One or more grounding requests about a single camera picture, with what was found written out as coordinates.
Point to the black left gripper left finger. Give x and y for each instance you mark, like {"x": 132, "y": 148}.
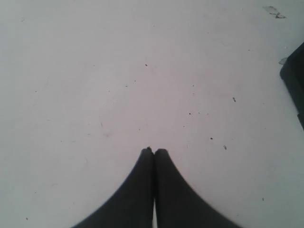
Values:
{"x": 131, "y": 206}

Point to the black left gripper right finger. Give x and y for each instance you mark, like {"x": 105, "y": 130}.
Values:
{"x": 177, "y": 204}

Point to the black metal shelf rack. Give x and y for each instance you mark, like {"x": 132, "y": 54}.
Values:
{"x": 292, "y": 74}

